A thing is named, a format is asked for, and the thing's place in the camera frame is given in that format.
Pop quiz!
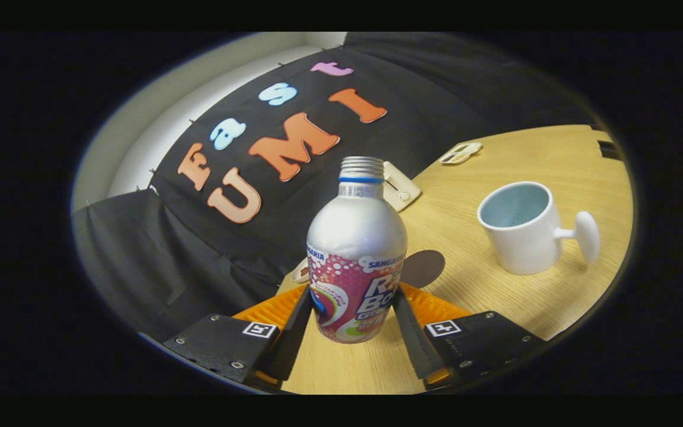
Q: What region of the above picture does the silver pink juice bottle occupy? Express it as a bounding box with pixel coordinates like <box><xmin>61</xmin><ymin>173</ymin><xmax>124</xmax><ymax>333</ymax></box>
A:
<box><xmin>307</xmin><ymin>156</ymin><xmax>408</xmax><ymax>344</ymax></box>

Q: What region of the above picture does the white divided dish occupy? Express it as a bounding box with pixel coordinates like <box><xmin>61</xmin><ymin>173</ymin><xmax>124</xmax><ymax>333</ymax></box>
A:
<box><xmin>439</xmin><ymin>142</ymin><xmax>483</xmax><ymax>165</ymax></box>

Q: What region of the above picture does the dark brown round coaster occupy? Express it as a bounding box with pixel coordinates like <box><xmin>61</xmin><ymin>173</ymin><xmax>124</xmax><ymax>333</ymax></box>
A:
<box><xmin>400</xmin><ymin>250</ymin><xmax>446</xmax><ymax>289</ymax></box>

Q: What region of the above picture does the white toaster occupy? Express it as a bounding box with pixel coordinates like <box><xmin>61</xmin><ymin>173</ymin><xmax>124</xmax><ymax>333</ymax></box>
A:
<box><xmin>382</xmin><ymin>161</ymin><xmax>422</xmax><ymax>212</ymax></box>

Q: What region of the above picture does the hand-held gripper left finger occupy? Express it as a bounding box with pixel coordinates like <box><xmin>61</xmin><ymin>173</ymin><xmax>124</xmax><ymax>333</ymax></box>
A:
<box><xmin>164</xmin><ymin>285</ymin><xmax>312</xmax><ymax>389</ymax></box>

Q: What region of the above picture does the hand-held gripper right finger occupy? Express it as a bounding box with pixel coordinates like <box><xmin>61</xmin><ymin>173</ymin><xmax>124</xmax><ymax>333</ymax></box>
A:
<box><xmin>392</xmin><ymin>283</ymin><xmax>547</xmax><ymax>389</ymax></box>

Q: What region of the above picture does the white cup blue inside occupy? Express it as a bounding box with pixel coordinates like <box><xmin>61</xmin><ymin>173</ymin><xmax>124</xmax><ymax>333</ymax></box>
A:
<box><xmin>477</xmin><ymin>181</ymin><xmax>601</xmax><ymax>276</ymax></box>

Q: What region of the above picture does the wooden table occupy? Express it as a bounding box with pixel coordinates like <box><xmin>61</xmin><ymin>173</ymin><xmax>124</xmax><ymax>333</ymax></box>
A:
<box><xmin>276</xmin><ymin>124</ymin><xmax>634</xmax><ymax>395</ymax></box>

